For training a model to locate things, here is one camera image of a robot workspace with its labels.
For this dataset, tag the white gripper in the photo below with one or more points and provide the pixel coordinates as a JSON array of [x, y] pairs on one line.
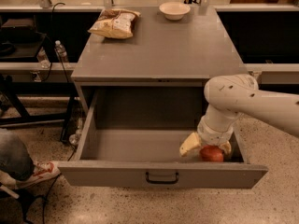
[[215, 134]]

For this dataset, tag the red apple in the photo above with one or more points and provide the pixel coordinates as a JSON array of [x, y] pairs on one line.
[[211, 153]]

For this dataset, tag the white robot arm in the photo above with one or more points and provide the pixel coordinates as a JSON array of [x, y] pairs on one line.
[[228, 98]]

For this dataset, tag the grey open top drawer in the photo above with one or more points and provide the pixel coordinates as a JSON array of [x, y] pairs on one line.
[[133, 130]]

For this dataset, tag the grey metal cabinet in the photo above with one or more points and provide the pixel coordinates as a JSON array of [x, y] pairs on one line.
[[193, 49]]

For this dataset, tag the water bottle on floor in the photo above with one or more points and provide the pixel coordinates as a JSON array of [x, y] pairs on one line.
[[75, 137]]

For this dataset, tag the white bowl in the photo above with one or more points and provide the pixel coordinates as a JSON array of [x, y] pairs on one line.
[[174, 11]]

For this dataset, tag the chip bag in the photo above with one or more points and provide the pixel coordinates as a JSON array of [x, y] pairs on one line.
[[115, 23]]

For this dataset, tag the white red sneaker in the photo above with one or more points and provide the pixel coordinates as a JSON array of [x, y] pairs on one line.
[[43, 171]]

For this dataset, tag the black side table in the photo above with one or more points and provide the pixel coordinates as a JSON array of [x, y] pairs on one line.
[[22, 75]]

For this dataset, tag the clear water bottle on shelf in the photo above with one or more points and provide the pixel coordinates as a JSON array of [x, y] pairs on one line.
[[61, 51]]

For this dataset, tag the person's leg in jeans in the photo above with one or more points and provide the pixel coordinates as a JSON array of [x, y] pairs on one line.
[[14, 157]]

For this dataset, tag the black drawer handle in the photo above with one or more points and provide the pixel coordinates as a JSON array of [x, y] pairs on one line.
[[161, 179]]

